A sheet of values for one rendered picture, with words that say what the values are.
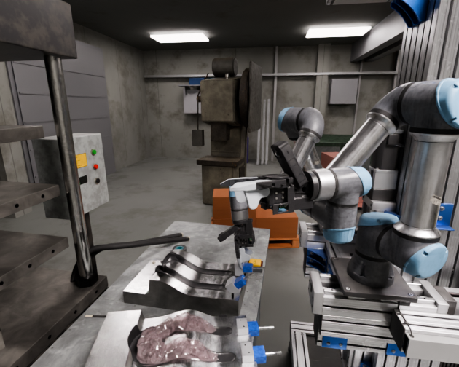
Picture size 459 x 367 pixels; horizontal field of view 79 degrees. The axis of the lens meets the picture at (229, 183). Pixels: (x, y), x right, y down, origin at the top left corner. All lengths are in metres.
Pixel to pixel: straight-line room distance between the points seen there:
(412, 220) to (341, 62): 8.09
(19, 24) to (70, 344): 1.09
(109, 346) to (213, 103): 3.83
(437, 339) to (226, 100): 3.84
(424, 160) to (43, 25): 1.29
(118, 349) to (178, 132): 8.41
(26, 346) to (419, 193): 1.38
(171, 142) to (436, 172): 8.71
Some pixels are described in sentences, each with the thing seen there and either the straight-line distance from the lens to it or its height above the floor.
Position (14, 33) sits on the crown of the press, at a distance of 1.21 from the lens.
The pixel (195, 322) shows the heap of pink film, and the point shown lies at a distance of 1.07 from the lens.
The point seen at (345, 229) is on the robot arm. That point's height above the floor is 1.33.
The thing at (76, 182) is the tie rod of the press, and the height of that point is 1.30.
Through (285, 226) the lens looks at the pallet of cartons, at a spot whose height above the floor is 0.28.
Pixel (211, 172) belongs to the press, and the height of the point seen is 0.58.
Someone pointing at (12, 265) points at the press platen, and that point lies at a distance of 1.37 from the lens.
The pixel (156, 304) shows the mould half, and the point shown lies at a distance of 1.32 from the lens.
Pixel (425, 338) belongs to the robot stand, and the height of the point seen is 0.95.
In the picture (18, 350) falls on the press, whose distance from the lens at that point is 1.38.
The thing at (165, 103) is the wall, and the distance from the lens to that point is 9.27.
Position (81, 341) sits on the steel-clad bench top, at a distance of 1.28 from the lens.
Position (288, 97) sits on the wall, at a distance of 8.65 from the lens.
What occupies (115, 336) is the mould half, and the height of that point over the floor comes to 0.91.
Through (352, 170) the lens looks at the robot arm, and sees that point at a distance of 0.74.
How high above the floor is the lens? 1.62
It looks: 16 degrees down
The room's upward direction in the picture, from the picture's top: straight up
